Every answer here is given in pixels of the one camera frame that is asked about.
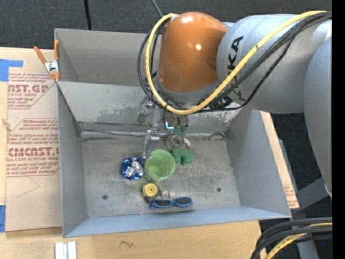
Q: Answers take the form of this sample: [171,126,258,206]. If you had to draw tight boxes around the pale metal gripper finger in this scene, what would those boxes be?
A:
[142,129,153,159]
[150,134,164,153]

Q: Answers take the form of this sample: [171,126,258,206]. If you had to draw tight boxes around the grey tape roll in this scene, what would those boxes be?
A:
[165,134,194,151]

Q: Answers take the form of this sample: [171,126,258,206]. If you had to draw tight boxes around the green plastic cup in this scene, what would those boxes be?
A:
[144,148,177,182]

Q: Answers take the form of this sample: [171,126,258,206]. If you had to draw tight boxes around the blue crumpled foil packet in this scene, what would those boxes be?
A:
[120,155,145,181]

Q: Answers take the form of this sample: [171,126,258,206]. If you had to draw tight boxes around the green toy block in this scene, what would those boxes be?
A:
[171,147,195,166]

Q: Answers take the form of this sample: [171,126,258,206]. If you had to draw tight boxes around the yellow round tape measure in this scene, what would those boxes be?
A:
[141,182,162,200]

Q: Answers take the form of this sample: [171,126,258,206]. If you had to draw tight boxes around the grey metal bin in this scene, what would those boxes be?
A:
[53,28,293,238]

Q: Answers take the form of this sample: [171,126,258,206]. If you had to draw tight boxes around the blue sunglasses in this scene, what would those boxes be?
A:
[149,196,195,210]

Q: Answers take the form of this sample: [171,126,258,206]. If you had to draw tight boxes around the brown cardboard board red print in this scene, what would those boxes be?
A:
[0,46,300,232]

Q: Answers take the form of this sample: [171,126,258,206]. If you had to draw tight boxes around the black cylinder on white bracket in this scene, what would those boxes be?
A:
[209,97,234,111]

